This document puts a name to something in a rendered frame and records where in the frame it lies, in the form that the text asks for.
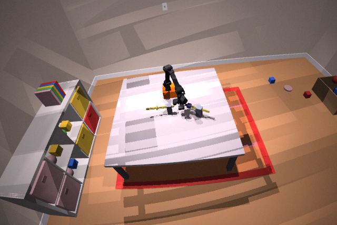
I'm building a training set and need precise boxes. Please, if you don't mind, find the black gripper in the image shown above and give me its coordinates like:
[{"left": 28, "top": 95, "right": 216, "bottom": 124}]
[{"left": 177, "top": 99, "right": 185, "bottom": 110}]

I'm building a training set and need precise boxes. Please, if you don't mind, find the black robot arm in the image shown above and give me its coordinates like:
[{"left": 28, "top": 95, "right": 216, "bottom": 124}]
[{"left": 163, "top": 65, "right": 188, "bottom": 105}]

